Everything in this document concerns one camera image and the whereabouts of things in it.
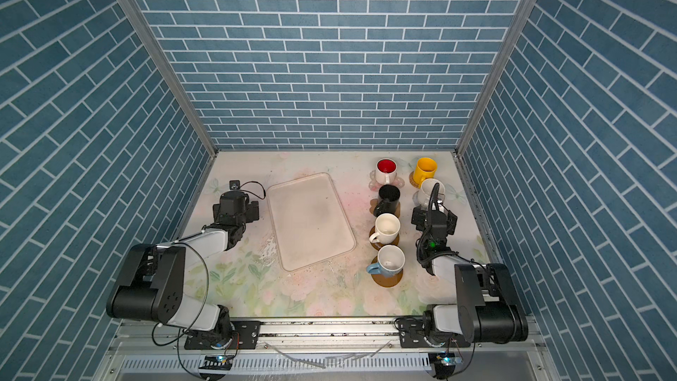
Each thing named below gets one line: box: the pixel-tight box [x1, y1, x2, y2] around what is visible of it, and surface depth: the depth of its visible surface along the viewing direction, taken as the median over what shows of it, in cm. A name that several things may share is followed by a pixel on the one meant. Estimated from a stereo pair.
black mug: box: [373, 184, 402, 217], surface depth 96 cm
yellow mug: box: [412, 156, 439, 189], surface depth 106 cm
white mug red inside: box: [375, 157, 398, 186], surface depth 107 cm
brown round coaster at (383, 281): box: [371, 255, 404, 288], surface depth 85 cm
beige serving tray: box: [266, 171, 358, 272], surface depth 99 cm
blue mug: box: [366, 244, 406, 278], surface depth 81 cm
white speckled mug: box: [412, 178, 446, 210], surface depth 100 cm
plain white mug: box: [369, 212, 402, 245], surface depth 88 cm
